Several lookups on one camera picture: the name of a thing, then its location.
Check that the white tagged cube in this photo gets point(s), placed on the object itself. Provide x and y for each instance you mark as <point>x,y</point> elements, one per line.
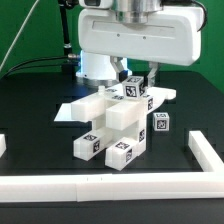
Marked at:
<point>161,121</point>
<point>133,87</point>

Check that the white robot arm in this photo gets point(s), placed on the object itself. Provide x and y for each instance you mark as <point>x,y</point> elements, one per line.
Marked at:
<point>97,69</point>

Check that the white chair back frame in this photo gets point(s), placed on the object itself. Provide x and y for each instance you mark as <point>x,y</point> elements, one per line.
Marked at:
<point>95,104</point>

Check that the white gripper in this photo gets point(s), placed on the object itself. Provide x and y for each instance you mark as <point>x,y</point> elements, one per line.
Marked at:
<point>171,36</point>

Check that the black vertical pole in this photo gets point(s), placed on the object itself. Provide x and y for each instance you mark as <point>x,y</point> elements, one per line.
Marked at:
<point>64,5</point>

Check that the white chair seat part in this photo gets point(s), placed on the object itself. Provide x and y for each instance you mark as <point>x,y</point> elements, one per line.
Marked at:
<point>133,133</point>

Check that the white marker base plate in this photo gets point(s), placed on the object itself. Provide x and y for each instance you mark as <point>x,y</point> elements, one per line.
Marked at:
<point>65,114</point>

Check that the white L-shaped fence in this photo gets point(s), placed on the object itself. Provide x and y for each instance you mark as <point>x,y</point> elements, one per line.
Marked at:
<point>208,183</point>

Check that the white block at left edge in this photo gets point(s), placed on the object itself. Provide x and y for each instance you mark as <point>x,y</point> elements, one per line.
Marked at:
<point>2,144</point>

